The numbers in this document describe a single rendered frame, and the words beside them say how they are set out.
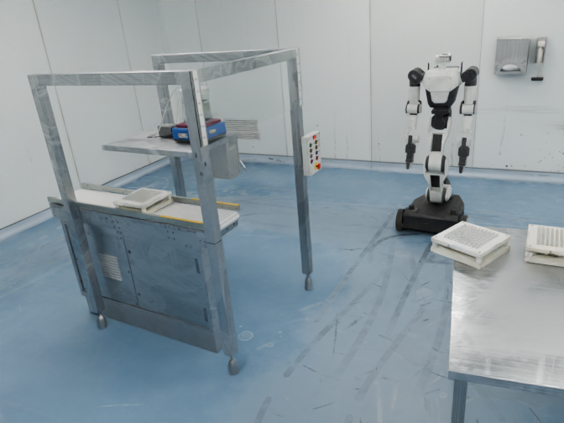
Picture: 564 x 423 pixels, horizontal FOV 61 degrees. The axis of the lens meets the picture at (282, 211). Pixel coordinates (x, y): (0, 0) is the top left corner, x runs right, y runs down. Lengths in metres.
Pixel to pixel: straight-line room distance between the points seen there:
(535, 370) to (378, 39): 4.62
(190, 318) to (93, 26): 4.25
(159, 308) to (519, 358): 2.18
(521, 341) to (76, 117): 5.31
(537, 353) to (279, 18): 5.19
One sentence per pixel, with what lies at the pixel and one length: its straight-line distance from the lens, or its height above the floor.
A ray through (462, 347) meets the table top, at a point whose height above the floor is 0.83.
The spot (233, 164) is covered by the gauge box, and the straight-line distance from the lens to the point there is 2.59.
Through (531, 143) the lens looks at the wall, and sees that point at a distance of 5.76.
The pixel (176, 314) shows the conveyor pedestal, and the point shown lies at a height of 0.22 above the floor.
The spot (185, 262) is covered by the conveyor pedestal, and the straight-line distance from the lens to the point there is 2.81.
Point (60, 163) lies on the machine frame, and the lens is 3.12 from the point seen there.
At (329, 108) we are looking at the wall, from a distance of 6.12.
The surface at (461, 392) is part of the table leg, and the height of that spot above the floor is 0.73.
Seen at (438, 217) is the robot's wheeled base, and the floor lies 0.19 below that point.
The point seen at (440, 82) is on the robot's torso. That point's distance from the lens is 4.14.
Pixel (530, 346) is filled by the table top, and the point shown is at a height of 0.83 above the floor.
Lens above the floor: 1.89
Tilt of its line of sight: 22 degrees down
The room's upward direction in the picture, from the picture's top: 5 degrees counter-clockwise
